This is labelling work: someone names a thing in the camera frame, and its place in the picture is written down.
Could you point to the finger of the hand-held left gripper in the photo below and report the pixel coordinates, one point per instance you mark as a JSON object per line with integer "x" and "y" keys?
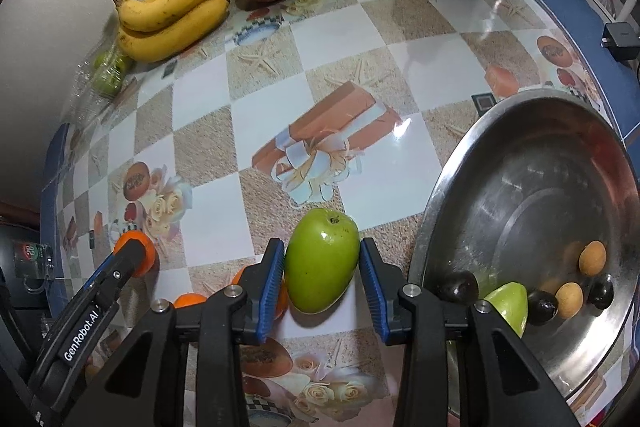
{"x": 120, "y": 272}

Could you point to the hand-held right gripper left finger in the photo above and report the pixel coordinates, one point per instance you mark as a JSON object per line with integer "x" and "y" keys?
{"x": 270, "y": 292}

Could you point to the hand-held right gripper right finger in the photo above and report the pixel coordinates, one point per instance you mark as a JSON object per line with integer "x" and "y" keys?
{"x": 375, "y": 292}

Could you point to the small orange tangerine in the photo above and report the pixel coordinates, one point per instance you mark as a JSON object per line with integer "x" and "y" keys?
{"x": 190, "y": 301}
{"x": 281, "y": 300}
{"x": 146, "y": 259}

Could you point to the green mango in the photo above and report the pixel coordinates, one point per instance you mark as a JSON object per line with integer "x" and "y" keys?
{"x": 320, "y": 262}

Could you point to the dark round fruit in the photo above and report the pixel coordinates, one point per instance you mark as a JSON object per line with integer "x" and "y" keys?
{"x": 460, "y": 287}
{"x": 600, "y": 294}
{"x": 542, "y": 307}

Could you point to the green jujube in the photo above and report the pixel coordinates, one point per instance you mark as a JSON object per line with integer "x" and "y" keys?
{"x": 507, "y": 307}

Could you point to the large steel bowl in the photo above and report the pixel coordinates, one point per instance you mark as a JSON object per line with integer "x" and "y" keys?
{"x": 525, "y": 187}

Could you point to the brown longan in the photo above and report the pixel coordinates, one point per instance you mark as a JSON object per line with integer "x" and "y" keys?
{"x": 592, "y": 257}
{"x": 569, "y": 300}

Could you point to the clear labelled bottle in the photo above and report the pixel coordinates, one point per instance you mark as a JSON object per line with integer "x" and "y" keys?
{"x": 32, "y": 258}

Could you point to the clear plastic bag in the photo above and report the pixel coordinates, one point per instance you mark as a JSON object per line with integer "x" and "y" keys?
{"x": 85, "y": 97}

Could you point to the small green fruit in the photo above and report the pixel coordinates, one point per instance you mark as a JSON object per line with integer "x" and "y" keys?
{"x": 107, "y": 74}

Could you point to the blue plaid tablecloth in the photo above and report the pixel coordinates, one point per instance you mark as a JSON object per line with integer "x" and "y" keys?
{"x": 565, "y": 2}

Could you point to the black charger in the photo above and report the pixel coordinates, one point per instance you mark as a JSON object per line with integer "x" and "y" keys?
{"x": 625, "y": 38}

